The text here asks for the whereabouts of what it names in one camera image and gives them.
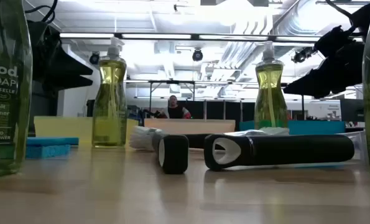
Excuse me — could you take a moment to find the orange translucent plastic bin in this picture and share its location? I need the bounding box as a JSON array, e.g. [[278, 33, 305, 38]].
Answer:
[[144, 118, 236, 135]]

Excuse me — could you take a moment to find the silver ceiling duct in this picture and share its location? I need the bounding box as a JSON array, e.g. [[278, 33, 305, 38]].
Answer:
[[271, 0, 338, 37]]

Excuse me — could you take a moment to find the yellow translucent plastic bin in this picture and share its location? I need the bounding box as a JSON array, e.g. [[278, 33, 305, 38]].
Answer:
[[34, 116, 139, 146]]

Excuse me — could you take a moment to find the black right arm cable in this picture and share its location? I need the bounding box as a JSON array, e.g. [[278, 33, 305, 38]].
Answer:
[[325, 0, 355, 20]]

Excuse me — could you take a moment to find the overhead LED light bar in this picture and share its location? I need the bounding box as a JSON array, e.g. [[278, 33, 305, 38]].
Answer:
[[59, 32, 364, 43]]

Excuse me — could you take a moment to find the white sign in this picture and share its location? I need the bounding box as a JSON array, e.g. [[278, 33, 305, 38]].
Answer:
[[326, 104, 341, 121]]

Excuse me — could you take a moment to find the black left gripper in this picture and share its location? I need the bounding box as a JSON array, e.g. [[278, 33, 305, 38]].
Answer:
[[27, 21, 94, 91]]

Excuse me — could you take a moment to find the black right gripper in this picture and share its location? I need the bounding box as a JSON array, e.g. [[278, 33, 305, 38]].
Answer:
[[283, 26, 364, 100]]

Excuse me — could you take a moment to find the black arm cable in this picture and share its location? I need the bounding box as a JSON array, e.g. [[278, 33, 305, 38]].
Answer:
[[325, 0, 355, 20], [24, 0, 58, 24]]

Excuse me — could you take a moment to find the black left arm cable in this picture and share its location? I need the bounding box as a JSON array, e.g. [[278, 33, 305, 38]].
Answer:
[[24, 0, 58, 24]]

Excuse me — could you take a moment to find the teal plastic bin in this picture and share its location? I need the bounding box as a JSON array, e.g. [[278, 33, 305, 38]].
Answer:
[[239, 120, 346, 136]]

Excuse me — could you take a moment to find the black ceiling spotlight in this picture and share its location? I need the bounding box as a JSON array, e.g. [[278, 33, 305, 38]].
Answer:
[[290, 46, 317, 64]]

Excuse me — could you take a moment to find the black computer monitor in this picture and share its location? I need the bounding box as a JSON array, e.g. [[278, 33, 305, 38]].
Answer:
[[340, 98, 364, 123], [85, 99, 96, 118]]

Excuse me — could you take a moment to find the dark blue wavy sponge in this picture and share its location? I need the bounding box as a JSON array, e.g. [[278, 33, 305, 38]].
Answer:
[[25, 144, 71, 160]]

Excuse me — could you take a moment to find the person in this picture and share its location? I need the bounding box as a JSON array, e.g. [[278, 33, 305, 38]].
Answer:
[[159, 95, 192, 119]]

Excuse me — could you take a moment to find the black frame stand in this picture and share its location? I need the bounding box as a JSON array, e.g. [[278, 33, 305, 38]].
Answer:
[[149, 80, 195, 110]]

